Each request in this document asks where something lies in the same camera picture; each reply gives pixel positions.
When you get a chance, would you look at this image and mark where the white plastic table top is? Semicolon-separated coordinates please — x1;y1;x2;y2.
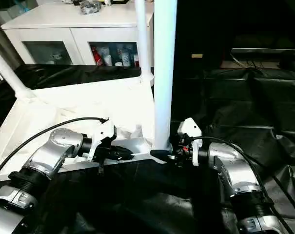
0;74;172;183

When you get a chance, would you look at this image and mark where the white plastic table leg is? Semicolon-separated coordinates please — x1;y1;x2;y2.
134;0;155;85
153;0;179;152
0;43;39;101

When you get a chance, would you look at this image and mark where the black mat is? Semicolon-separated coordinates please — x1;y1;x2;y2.
0;63;295;234

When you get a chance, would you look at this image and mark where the red bottle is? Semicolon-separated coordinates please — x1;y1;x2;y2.
91;45;102;66

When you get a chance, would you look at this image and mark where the black cabinet with gold label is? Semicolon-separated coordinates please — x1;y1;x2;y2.
174;0;234;72

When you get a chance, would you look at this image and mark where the dark metal bar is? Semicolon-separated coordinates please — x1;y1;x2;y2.
231;47;295;56

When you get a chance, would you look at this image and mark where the grey brown curtain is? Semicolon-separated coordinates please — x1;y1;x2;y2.
0;9;26;74

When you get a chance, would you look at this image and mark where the white sideboard cabinet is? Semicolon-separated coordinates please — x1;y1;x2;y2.
0;1;155;67

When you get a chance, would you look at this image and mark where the dark ornament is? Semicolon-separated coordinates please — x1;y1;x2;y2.
79;0;102;16

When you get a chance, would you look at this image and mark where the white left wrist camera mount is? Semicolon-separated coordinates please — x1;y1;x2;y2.
87;118;118;163

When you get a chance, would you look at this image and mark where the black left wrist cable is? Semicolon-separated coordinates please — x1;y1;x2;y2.
0;116;111;184

